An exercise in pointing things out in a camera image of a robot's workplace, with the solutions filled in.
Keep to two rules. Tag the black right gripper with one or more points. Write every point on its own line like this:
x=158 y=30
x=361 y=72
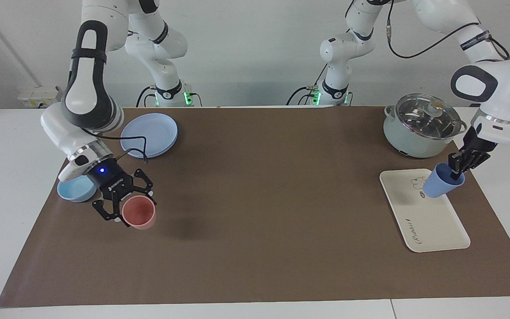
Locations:
x=111 y=179

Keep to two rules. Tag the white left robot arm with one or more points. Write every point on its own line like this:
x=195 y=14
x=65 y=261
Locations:
x=507 y=84

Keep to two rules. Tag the light blue bowl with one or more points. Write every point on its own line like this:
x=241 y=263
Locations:
x=75 y=192

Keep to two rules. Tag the pale green cooking pot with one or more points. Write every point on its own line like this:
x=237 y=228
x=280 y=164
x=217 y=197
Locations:
x=410 y=144

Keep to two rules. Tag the brown table mat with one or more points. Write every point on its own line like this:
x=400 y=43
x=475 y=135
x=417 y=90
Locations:
x=255 y=221

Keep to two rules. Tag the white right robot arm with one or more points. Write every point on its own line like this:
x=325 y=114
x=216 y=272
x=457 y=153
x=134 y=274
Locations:
x=86 y=88

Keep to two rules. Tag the cream rabbit print tray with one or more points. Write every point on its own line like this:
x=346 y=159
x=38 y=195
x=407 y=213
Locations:
x=427 y=221

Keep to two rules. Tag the blue plastic cup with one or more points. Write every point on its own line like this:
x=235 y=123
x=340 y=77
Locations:
x=436 y=186

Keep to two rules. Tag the pink plastic cup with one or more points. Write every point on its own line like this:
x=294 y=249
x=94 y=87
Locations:
x=139 y=212

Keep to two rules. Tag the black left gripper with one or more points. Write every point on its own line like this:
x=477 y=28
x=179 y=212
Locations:
x=476 y=144

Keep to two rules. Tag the white power strip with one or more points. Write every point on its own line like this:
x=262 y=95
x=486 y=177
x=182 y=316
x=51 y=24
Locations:
x=38 y=95

